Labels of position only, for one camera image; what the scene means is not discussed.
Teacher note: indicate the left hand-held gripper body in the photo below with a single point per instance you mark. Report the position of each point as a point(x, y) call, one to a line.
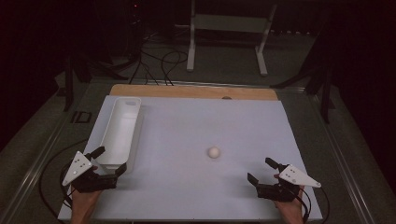
point(90, 180)

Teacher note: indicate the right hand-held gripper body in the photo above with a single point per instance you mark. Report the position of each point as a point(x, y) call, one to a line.
point(285, 186)

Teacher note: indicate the white plastic bin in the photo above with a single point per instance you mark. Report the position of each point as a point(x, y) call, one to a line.
point(120, 133)

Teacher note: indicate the white ball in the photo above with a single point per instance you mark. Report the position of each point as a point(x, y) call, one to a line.
point(214, 152)

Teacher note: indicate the person's left hand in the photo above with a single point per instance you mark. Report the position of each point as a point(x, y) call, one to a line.
point(83, 199)

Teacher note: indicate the person's right hand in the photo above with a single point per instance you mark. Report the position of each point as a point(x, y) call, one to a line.
point(288, 207)

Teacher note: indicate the white table cover sheet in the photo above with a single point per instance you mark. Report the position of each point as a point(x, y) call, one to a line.
point(199, 124)

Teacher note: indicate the black tripod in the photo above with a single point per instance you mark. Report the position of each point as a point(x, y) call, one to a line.
point(320, 84)
point(81, 71)

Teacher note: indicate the wooden board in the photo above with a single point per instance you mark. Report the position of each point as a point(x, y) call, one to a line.
point(193, 91)

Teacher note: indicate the white metal stand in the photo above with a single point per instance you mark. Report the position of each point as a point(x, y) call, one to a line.
point(229, 23)

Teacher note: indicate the metal floor rail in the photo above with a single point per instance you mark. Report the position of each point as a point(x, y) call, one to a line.
point(34, 168)
point(345, 168)

